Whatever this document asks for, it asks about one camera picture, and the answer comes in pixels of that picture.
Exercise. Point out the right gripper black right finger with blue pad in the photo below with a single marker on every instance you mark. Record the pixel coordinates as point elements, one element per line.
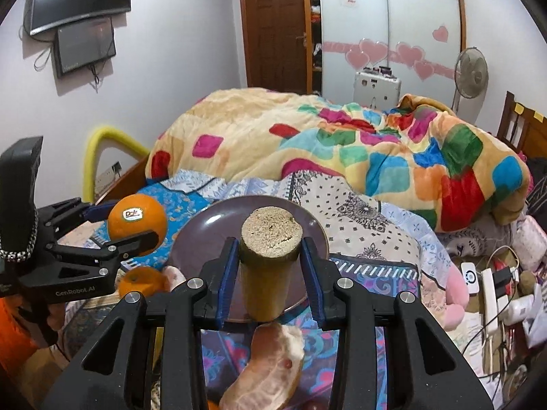
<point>425,370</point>

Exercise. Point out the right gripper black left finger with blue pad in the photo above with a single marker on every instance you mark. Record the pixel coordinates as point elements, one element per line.
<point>113,370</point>

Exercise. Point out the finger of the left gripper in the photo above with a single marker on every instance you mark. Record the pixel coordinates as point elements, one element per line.
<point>73,212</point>
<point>110,253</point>

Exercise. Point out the plain orange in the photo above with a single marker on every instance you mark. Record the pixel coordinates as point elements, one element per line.
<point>145,280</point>

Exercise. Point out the orange with sticker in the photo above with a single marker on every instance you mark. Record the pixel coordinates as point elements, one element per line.
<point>137,213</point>

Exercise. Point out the pomelo wedge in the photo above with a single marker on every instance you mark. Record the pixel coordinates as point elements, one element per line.
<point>174,277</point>
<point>272,374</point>

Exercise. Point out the pink plush toy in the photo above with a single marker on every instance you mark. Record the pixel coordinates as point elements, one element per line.
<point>457,298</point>

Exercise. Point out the yellow foam tube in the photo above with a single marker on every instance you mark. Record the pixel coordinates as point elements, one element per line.
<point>97,143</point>

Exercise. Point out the dark purple plate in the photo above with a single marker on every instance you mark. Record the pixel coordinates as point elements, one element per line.
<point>202,239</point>

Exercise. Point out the patterned blue bedspread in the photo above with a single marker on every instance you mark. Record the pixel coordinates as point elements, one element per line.
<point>380,245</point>

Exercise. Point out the colourful patchwork blanket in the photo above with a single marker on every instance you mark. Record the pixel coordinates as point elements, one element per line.
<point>419,155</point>

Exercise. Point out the wooden headboard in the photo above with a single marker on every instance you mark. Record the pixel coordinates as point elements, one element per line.
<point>523,129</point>

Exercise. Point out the white box device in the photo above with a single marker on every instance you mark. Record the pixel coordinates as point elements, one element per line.
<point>376,88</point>

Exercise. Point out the brown wooden door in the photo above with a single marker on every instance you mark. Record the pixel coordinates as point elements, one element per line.
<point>276,43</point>

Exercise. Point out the standing electric fan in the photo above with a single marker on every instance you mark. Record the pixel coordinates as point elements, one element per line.
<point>470,76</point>

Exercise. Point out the white wardrobe with hearts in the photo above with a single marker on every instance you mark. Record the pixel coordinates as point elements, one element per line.
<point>419,40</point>

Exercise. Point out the small dark wall monitor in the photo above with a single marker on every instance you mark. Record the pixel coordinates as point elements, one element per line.
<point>83,43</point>

